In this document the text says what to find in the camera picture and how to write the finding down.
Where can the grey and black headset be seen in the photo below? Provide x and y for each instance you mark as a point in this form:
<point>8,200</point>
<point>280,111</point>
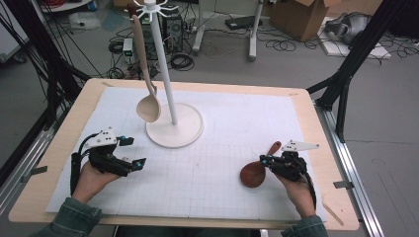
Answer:
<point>349,28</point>

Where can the white round stand base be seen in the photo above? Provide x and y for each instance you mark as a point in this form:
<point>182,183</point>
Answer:
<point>174,131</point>

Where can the black flat device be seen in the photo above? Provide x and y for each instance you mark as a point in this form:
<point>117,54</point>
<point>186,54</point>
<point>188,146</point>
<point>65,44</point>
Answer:
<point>243,22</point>

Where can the aluminium rail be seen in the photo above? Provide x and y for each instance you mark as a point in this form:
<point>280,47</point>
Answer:
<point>19,171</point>
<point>355,184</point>

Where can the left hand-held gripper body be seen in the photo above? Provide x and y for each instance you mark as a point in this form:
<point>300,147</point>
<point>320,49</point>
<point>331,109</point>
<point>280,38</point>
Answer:
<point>105,158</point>

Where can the white stand leg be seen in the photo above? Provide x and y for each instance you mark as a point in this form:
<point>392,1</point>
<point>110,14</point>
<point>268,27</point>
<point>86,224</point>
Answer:
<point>199,36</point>
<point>253,39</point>

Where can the beige ladle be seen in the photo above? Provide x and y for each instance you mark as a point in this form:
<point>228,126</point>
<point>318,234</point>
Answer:
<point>149,110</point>

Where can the metal table bracket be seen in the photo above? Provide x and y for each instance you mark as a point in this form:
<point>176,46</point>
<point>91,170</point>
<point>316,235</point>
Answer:
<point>33,173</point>
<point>344,184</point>

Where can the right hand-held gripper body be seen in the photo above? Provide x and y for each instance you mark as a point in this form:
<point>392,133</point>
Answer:
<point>291,164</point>

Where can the black computer tower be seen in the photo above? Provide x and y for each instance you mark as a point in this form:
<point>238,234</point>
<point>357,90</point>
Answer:
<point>174,33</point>

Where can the person's right hand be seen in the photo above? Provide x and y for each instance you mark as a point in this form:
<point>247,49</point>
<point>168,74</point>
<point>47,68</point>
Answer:
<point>301,194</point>

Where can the black metal frame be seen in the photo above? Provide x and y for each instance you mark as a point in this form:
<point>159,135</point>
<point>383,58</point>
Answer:
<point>355,59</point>
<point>49,65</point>

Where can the person's left hand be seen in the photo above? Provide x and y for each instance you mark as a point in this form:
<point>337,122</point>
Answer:
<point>90,184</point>

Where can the small grey power box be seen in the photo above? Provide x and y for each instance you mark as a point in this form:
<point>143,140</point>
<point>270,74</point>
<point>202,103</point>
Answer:
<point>127,46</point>

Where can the white flat board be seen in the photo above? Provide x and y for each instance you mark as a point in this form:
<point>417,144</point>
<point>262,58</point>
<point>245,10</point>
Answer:
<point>378,51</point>

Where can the cardboard box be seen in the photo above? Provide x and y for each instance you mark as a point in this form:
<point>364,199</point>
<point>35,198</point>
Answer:
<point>296,16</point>

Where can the red-brown wooden spoon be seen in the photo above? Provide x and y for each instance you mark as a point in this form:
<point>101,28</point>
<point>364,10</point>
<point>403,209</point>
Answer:
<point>252,174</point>

